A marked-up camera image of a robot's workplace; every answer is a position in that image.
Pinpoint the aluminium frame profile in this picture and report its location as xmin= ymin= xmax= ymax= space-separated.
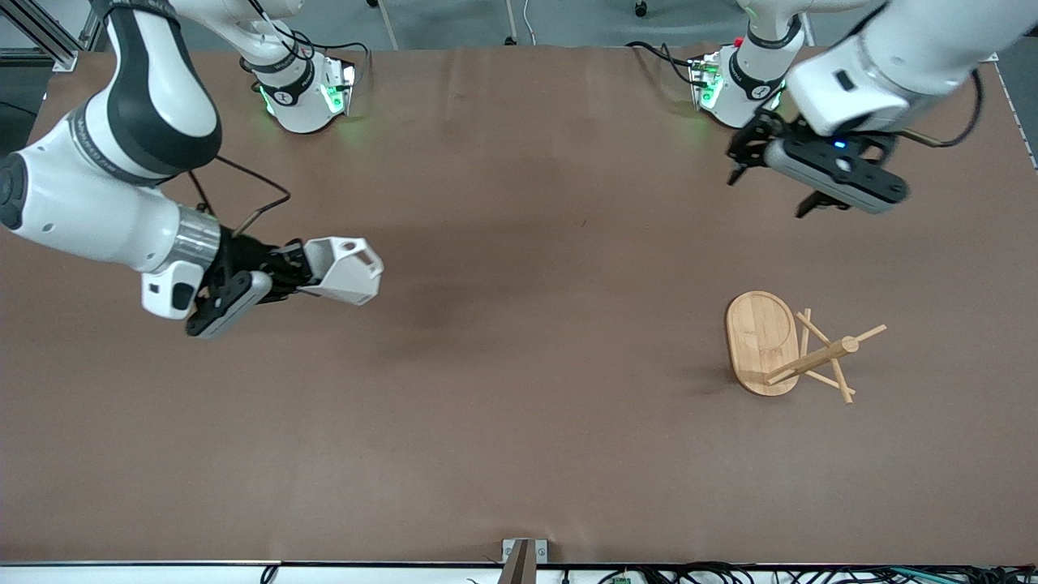
xmin=0 ymin=0 xmax=106 ymax=71

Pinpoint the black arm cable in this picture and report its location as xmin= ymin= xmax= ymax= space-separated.
xmin=899 ymin=67 xmax=985 ymax=150
xmin=185 ymin=152 xmax=292 ymax=238

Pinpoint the black cable bundle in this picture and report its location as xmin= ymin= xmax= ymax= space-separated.
xmin=560 ymin=561 xmax=1038 ymax=584

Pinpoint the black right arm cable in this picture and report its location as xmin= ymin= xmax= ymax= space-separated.
xmin=185 ymin=152 xmax=292 ymax=238

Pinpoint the wooden cup rack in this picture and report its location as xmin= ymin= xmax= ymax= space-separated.
xmin=724 ymin=290 xmax=888 ymax=405

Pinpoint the white faceted cup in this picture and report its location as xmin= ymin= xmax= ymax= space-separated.
xmin=303 ymin=236 xmax=385 ymax=307

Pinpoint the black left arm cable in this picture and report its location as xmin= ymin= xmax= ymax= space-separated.
xmin=899 ymin=67 xmax=985 ymax=150

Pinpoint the green-lit base connector box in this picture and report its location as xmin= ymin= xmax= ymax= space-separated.
xmin=321 ymin=55 xmax=358 ymax=116
xmin=688 ymin=52 xmax=724 ymax=112

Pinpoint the grey metal bracket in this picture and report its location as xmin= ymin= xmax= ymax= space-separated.
xmin=501 ymin=539 xmax=549 ymax=584

